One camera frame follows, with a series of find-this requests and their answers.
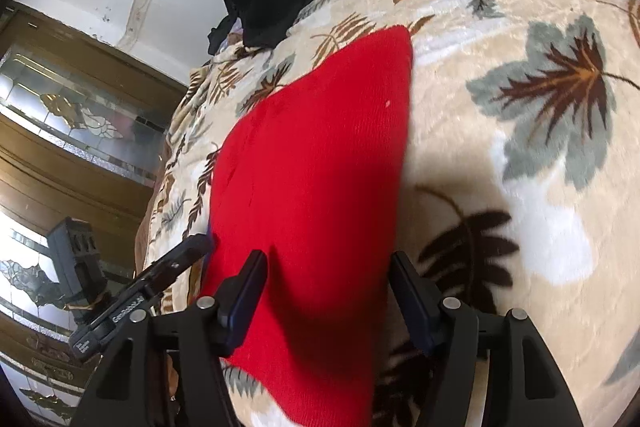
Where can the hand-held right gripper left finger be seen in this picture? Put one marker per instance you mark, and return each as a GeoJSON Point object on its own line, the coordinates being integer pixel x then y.
{"type": "Point", "coordinates": [245, 299]}

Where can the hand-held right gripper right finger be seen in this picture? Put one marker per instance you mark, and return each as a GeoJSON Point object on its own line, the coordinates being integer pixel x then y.
{"type": "Point", "coordinates": [411, 299]}

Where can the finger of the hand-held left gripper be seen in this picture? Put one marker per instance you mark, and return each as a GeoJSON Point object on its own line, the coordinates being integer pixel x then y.
{"type": "Point", "coordinates": [175, 262]}

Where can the red and blue knit sweater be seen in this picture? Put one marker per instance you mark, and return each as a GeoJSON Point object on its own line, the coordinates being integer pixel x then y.
{"type": "Point", "coordinates": [310, 167]}

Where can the wooden wardrobe with glass panels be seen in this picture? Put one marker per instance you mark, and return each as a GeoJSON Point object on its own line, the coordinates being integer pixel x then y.
{"type": "Point", "coordinates": [75, 127]}

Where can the beige leaf print blanket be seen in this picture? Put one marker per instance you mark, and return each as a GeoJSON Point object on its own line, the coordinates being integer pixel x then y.
{"type": "Point", "coordinates": [525, 207]}

